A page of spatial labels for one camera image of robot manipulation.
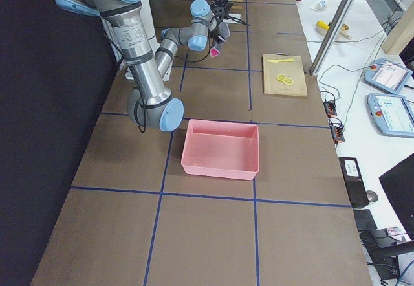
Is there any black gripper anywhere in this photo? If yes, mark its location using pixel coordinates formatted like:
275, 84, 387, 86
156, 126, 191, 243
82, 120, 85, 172
210, 27, 226, 43
209, 0, 233, 24

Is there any yellow plastic knife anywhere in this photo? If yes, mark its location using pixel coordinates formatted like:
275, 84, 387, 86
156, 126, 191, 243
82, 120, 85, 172
266, 58, 295, 63

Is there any rear lemon slice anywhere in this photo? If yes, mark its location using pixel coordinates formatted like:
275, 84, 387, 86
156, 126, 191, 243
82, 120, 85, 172
276, 74, 287, 82

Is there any lemon slice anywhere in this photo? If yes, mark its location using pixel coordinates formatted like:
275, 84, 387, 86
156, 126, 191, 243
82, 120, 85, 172
276, 74, 287, 82
283, 78, 294, 86

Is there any bamboo cutting board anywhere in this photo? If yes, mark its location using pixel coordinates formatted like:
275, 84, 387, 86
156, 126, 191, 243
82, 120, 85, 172
263, 54, 308, 97

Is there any front lemon slice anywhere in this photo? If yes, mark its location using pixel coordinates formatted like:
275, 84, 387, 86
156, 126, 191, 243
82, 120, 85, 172
283, 78, 294, 86

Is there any white bottle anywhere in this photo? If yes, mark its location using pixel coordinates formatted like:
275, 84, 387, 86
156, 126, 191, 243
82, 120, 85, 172
310, 0, 329, 12

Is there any yellow toy on wood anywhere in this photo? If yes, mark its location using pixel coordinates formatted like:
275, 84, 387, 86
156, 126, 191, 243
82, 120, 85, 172
316, 20, 353, 41

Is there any pink plastic bin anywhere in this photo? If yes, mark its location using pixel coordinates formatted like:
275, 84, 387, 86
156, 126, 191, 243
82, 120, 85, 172
181, 119, 259, 181

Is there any far black orange connector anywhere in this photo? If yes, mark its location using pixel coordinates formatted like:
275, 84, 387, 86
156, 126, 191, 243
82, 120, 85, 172
323, 100, 337, 117

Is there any black orange connector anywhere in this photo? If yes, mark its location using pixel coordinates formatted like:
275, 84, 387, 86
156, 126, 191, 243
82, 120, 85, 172
323, 100, 337, 117
328, 117, 345, 144

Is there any near black orange connector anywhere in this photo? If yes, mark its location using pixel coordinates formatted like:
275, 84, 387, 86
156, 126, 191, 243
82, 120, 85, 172
328, 117, 345, 144

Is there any far teach pendant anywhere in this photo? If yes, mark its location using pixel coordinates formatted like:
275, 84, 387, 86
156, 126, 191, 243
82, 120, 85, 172
364, 58, 413, 94

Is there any teach pendant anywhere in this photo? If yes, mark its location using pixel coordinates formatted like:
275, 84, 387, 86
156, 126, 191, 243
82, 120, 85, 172
367, 93, 413, 138
364, 58, 413, 94

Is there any near teach pendant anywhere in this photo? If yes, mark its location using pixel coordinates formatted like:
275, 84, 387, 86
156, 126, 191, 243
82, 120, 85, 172
367, 93, 413, 138

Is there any black box with label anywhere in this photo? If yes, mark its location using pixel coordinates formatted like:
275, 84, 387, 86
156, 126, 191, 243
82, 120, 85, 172
338, 157, 369, 209

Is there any black monitor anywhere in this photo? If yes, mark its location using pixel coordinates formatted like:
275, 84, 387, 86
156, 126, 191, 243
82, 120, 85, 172
379, 157, 413, 239

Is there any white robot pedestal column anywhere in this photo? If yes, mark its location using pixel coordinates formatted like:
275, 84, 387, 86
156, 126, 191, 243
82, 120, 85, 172
140, 0, 157, 45

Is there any aluminium frame post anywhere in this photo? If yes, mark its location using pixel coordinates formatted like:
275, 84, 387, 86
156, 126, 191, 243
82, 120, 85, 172
309, 0, 354, 76

